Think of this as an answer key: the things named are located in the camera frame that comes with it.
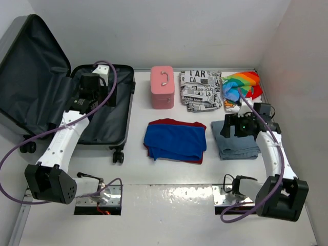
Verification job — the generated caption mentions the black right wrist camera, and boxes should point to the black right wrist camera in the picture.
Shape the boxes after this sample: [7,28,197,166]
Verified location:
[253,102,271,120]

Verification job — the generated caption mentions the metal base plate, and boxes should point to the metal base plate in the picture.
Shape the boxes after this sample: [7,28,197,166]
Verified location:
[212,184,255,215]
[74,185,122,216]

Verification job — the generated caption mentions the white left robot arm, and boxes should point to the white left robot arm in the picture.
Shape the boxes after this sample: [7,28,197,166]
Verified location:
[25,71,114,204]

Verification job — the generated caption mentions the pink vanity case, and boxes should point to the pink vanity case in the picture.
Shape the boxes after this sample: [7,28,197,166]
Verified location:
[150,66,175,110]

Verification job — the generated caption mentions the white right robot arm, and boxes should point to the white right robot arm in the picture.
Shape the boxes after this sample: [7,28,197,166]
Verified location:
[220,113,309,223]

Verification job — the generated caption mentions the black white newspaper print shirt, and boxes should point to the black white newspaper print shirt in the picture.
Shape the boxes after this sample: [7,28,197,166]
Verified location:
[180,70,222,113]

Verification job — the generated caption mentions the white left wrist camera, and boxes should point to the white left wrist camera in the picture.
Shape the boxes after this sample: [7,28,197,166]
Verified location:
[92,65,110,83]

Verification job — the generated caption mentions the rainbow striped garment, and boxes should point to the rainbow striped garment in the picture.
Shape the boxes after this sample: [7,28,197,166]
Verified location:
[222,71,263,103]

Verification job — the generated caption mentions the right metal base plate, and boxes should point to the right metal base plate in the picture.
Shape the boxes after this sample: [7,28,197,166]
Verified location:
[212,184,255,215]

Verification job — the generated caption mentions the grey-blue cloth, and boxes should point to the grey-blue cloth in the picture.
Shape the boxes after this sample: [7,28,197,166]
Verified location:
[211,121,261,160]

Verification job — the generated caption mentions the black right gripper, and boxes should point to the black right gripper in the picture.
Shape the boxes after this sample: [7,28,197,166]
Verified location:
[220,112,254,138]

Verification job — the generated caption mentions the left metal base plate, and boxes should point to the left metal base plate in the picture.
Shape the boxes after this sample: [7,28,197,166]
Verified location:
[74,185,122,216]

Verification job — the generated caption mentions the grey hard-shell suitcase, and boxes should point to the grey hard-shell suitcase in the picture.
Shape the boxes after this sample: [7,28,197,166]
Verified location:
[1,14,135,163]

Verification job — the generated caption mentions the red shirt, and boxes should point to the red shirt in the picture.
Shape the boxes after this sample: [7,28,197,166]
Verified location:
[143,118,207,165]

